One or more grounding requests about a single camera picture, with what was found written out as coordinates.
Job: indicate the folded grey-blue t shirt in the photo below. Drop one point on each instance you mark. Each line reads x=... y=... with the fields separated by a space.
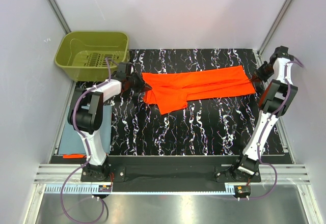
x=71 y=143

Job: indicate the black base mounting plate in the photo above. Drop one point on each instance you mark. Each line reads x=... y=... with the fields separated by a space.
x=194 y=184

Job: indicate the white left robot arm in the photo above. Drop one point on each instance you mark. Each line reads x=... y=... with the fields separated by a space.
x=86 y=115

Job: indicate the black marble pattern mat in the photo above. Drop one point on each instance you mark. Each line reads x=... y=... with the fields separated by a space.
x=218 y=126

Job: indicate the olive green plastic basket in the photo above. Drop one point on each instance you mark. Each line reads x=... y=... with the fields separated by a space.
x=90 y=56

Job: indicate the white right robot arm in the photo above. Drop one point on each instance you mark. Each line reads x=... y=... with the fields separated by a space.
x=274 y=103

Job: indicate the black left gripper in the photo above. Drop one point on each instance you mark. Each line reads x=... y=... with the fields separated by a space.
x=142 y=86

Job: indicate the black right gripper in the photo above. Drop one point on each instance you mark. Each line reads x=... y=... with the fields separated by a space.
x=257 y=77

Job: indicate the aluminium front rail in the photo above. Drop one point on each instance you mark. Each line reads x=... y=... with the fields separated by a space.
x=284 y=173

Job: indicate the right aluminium frame post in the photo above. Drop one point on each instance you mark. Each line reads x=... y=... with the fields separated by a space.
x=272 y=30

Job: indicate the aluminium frame post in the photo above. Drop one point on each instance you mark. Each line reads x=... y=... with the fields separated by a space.
x=272 y=30
x=59 y=15

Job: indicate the left aluminium frame post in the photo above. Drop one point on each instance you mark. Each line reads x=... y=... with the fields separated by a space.
x=59 y=15

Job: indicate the orange t shirt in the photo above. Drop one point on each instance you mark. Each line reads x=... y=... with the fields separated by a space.
x=171 y=92

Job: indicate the folded orange t shirt underneath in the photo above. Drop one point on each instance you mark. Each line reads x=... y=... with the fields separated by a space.
x=74 y=156

